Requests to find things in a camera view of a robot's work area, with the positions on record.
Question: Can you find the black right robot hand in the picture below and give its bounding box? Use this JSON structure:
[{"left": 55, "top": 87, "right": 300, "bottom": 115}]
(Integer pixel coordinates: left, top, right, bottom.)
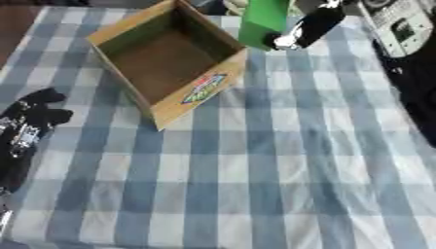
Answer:
[{"left": 262, "top": 0, "right": 349, "bottom": 52}]

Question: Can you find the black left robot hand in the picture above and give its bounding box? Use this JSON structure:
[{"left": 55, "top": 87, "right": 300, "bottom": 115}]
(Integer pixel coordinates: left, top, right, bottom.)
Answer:
[{"left": 0, "top": 87, "right": 75, "bottom": 195}]

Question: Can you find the tan cardboard box brown inside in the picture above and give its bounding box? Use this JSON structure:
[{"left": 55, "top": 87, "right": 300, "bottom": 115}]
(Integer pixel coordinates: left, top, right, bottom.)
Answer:
[{"left": 85, "top": 0, "right": 251, "bottom": 131}]

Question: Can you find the green rectangular block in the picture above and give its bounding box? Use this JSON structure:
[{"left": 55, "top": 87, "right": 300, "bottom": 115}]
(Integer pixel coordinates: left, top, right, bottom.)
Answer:
[{"left": 236, "top": 0, "right": 293, "bottom": 52}]

